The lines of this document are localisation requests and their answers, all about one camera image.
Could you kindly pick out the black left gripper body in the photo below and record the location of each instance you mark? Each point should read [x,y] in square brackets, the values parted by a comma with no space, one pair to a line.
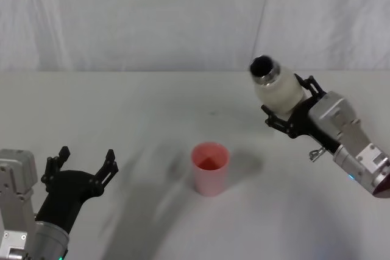
[67,193]

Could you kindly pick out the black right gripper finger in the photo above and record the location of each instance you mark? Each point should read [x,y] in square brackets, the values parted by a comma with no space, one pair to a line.
[278,122]
[314,88]

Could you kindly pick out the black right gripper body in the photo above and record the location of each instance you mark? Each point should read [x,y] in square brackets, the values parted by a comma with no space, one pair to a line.
[300,123]

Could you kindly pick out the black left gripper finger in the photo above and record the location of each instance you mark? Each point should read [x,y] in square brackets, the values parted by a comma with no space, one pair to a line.
[55,165]
[106,170]

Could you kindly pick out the cream vacuum bottle steel neck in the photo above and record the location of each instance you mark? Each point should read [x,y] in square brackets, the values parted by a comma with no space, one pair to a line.
[278,92]

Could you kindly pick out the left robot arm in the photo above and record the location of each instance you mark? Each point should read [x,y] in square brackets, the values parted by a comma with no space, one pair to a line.
[18,211]

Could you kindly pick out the white table cloth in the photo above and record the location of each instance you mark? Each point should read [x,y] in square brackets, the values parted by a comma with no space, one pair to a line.
[152,114]

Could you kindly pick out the pink cup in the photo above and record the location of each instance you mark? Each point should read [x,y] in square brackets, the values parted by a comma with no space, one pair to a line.
[210,177]

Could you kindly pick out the white wrinkled backdrop cloth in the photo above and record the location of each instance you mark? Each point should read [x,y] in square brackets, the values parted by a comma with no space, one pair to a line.
[152,19]

